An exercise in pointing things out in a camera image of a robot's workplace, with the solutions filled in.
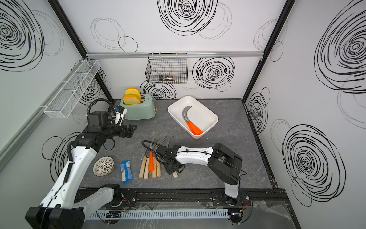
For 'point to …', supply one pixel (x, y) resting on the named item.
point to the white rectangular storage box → (191, 117)
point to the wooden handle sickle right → (176, 174)
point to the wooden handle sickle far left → (143, 165)
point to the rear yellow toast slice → (132, 91)
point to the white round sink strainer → (103, 166)
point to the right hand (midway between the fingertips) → (171, 169)
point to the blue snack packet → (127, 173)
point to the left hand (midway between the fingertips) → (128, 123)
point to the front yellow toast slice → (130, 99)
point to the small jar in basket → (163, 78)
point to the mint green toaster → (146, 110)
